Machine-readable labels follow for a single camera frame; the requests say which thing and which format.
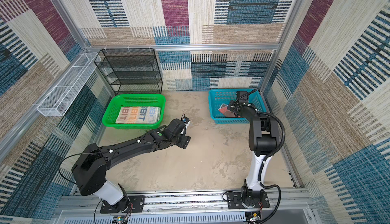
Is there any aluminium front rail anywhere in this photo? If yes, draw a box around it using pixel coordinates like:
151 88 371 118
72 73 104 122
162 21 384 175
53 188 314 218

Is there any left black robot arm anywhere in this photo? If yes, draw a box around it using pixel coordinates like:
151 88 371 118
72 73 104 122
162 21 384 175
72 116 191 213

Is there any pink orange print towel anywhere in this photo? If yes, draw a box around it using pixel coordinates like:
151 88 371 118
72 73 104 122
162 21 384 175
116 106 161 124

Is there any black wire shelf rack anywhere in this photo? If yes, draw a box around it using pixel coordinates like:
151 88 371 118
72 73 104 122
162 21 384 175
94 48 163 96

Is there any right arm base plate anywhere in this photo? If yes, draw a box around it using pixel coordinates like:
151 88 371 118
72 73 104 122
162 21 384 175
226 190 270 209

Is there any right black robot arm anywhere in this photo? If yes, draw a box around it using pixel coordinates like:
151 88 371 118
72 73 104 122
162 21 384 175
227 89 280 208

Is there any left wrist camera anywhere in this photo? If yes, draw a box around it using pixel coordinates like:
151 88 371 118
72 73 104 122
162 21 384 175
181 113 191 128

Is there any black corrugated cable conduit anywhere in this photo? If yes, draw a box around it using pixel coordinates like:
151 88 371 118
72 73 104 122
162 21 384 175
230 88 286 224

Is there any teal plastic basket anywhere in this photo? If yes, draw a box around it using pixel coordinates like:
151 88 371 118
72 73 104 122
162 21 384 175
208 88 267 124

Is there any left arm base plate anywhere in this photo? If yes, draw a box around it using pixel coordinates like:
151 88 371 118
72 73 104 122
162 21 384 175
100 195 145 214

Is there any green plastic basket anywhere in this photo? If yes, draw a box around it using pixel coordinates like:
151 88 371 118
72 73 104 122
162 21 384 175
102 94 166 130

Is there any red pink towel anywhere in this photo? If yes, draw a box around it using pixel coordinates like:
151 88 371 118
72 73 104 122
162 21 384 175
218 103 236 118

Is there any white wire mesh tray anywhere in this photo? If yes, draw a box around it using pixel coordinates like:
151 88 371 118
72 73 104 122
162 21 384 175
37 52 98 117

